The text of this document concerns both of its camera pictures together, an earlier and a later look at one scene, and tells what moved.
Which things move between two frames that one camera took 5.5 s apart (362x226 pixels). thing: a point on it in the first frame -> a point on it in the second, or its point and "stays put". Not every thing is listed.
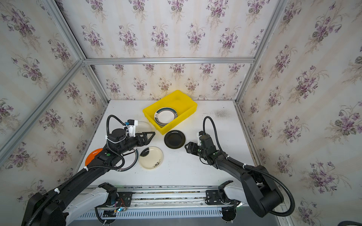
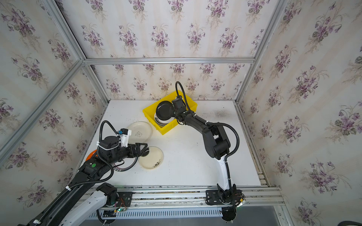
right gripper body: x=193 y=148 -> x=174 y=109
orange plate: x=92 y=155 stays put
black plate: x=174 y=139 -> x=165 y=110
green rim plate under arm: x=128 y=161 stays put
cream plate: x=151 y=157 stays put
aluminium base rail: x=159 y=202 stays put
